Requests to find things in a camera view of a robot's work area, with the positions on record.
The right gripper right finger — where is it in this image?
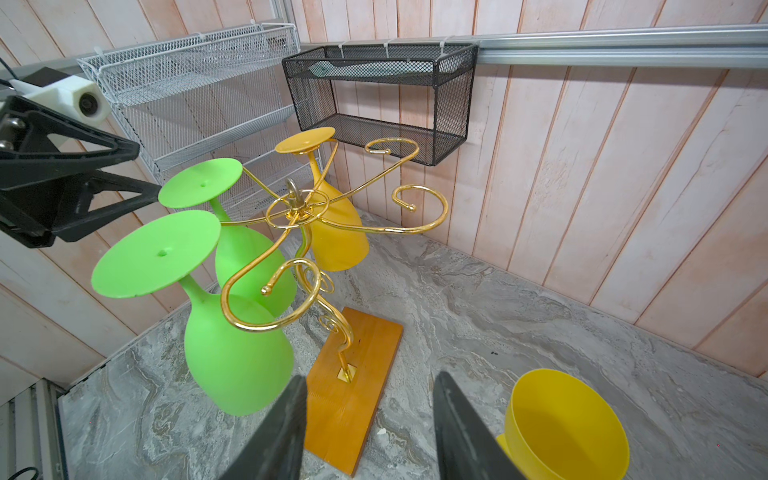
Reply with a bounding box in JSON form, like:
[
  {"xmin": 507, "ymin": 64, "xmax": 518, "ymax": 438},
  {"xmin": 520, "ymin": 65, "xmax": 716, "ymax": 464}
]
[{"xmin": 433, "ymin": 371, "xmax": 525, "ymax": 479}]

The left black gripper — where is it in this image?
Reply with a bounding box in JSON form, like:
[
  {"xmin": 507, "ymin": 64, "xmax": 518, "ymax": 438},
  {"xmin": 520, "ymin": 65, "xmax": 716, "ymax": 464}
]
[{"xmin": 0, "ymin": 95, "xmax": 163, "ymax": 250}]

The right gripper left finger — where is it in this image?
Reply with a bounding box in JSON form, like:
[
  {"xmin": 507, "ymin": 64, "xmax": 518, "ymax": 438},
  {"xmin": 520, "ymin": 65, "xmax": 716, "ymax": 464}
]
[{"xmin": 219, "ymin": 375, "xmax": 308, "ymax": 480}]

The green wine glass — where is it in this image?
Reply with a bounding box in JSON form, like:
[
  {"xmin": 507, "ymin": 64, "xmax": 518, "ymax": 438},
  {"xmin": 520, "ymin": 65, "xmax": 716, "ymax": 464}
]
[
  {"xmin": 91, "ymin": 210, "xmax": 294, "ymax": 416},
  {"xmin": 158, "ymin": 158, "xmax": 297, "ymax": 317}
]

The amber yellow wine glass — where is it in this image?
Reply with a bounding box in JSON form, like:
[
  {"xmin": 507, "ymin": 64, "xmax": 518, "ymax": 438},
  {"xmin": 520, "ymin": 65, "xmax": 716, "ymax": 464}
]
[{"xmin": 276, "ymin": 127, "xmax": 369, "ymax": 272}]

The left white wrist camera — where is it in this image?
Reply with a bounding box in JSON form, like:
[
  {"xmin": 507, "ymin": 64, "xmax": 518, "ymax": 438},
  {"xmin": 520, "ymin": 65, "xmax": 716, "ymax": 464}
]
[{"xmin": 1, "ymin": 67, "xmax": 112, "ymax": 127}]

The gold wire wine glass rack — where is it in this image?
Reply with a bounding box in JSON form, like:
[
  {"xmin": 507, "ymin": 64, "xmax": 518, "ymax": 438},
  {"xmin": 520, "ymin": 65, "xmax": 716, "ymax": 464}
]
[{"xmin": 221, "ymin": 151, "xmax": 449, "ymax": 476}]

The white mesh wall shelf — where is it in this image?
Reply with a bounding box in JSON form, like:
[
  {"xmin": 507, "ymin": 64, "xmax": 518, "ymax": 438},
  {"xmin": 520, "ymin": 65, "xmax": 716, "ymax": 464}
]
[{"xmin": 77, "ymin": 22, "xmax": 312, "ymax": 220}]

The black mesh wall basket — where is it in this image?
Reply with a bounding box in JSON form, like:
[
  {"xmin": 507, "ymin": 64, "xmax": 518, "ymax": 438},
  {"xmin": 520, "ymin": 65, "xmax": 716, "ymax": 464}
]
[{"xmin": 282, "ymin": 41, "xmax": 479, "ymax": 167}]

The aluminium frame rail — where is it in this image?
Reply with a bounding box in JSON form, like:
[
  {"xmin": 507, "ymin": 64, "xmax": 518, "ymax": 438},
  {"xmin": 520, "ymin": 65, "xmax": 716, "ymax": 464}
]
[{"xmin": 0, "ymin": 23, "xmax": 768, "ymax": 82}]

